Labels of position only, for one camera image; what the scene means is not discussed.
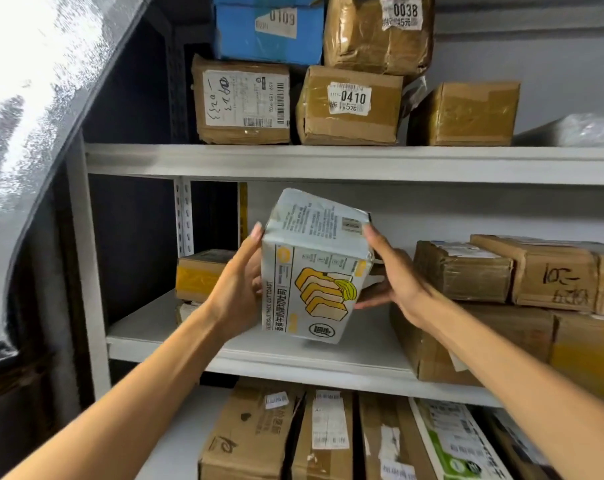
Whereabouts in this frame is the person's left hand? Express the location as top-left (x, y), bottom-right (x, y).
top-left (201, 222), bottom-right (266, 343)

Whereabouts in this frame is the person's right hand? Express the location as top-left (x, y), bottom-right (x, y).
top-left (354, 223), bottom-right (444, 332)

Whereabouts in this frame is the yellow fronted box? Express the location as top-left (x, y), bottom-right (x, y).
top-left (175, 249), bottom-right (238, 303)

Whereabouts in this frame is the cardboard box blue striped label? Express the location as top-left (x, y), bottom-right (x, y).
top-left (412, 240), bottom-right (514, 304)

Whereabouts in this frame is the cardboard box with black handwriting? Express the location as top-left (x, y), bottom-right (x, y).
top-left (470, 234), bottom-right (600, 313)

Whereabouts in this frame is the white metal shelf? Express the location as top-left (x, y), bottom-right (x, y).
top-left (64, 0), bottom-right (604, 480)

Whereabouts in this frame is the brown box handwritten white label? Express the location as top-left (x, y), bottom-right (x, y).
top-left (191, 54), bottom-right (292, 145)

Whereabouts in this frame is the taped brown parcel 0410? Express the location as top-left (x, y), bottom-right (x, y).
top-left (295, 65), bottom-right (404, 147)

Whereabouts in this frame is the small taped box 0461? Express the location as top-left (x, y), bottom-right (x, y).
top-left (414, 82), bottom-right (522, 147)

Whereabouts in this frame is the small white plastic bag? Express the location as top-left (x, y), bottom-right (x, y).
top-left (514, 113), bottom-right (604, 148)

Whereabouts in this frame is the taped brown parcel 0038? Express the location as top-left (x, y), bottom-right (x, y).
top-left (323, 0), bottom-right (435, 77)

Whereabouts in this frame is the person's right forearm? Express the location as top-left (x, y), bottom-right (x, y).
top-left (414, 294), bottom-right (604, 480)

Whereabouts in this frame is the person's left forearm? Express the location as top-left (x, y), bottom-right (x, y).
top-left (4, 307), bottom-right (228, 480)

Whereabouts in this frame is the large box orange print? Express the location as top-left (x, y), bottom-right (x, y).
top-left (389, 302), bottom-right (555, 387)

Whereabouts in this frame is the small taped cardboard parcel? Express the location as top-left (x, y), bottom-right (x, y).
top-left (357, 392), bottom-right (435, 480)

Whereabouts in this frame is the green and white carton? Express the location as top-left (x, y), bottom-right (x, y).
top-left (409, 398), bottom-right (514, 480)

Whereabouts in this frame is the box with yellow tape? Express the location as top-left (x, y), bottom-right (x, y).
top-left (550, 312), bottom-right (604, 401)

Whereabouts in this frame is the blue checkered cardboard box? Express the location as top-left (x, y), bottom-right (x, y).
top-left (486, 407), bottom-right (562, 480)

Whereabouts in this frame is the yellow sticker strip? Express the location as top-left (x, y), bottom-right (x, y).
top-left (237, 182), bottom-right (249, 245)

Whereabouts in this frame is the silver softbox light reflector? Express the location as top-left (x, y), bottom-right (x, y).
top-left (0, 0), bottom-right (155, 368)

